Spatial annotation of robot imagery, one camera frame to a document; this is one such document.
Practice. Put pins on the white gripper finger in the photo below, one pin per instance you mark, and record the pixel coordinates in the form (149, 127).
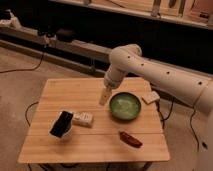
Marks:
(105, 95)

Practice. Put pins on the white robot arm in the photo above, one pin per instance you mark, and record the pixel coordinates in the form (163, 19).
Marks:
(192, 89)

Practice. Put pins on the green bowl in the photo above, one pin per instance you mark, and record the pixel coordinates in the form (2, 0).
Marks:
(125, 106)

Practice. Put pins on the beige sponge block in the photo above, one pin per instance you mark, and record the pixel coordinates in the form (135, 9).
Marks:
(150, 97)

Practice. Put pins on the wooden table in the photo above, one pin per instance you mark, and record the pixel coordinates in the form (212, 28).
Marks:
(99, 143)

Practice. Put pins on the brown oblong object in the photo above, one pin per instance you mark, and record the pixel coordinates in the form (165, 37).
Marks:
(130, 140)

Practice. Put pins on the black phone in white cup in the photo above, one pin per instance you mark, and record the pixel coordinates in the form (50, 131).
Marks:
(62, 125)

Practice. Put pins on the black box on ledge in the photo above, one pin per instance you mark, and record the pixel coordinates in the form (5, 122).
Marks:
(65, 35)

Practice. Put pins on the white object on ledge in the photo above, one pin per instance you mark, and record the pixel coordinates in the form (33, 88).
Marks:
(8, 19)

